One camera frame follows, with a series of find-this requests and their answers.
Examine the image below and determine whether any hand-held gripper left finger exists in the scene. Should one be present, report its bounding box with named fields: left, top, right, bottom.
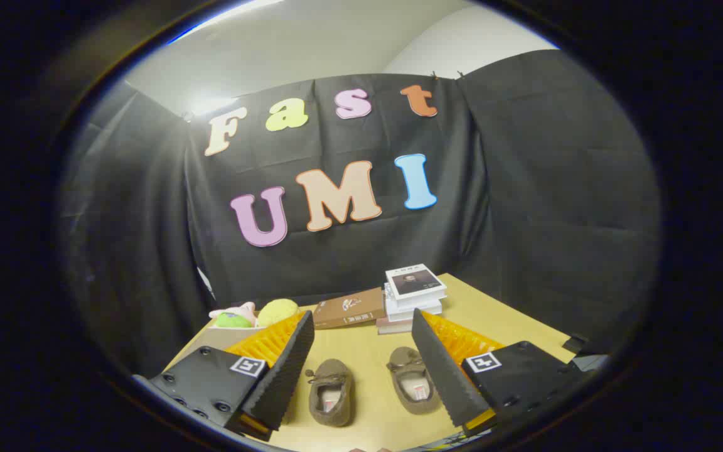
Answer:
left=147, top=311, right=316, bottom=441

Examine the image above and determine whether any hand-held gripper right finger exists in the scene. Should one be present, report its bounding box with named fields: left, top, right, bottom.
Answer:
left=410, top=308, right=589, bottom=438

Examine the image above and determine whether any brown suede shoe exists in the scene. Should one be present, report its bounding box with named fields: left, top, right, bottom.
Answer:
left=387, top=347, right=442, bottom=415
left=307, top=358, right=356, bottom=428

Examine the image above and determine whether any beige fabric storage box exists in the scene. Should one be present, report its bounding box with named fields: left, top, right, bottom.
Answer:
left=169, top=324, right=262, bottom=372

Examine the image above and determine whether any yellow plush ball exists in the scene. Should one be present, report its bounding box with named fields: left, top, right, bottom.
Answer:
left=257, top=299, right=301, bottom=328

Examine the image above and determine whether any pale pink book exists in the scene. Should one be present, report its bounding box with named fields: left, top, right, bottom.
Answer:
left=377, top=317, right=415, bottom=335

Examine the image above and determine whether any pink and green plush toy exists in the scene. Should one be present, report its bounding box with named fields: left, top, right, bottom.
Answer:
left=209, top=301, right=257, bottom=329

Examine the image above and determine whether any brown book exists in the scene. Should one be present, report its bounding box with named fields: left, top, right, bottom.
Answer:
left=313, top=287, right=387, bottom=330

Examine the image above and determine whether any white book with portrait cover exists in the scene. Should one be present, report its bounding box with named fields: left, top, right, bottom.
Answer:
left=385, top=264, right=447, bottom=302

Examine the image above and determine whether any dark device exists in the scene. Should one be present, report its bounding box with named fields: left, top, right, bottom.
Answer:
left=562, top=335, right=610, bottom=372

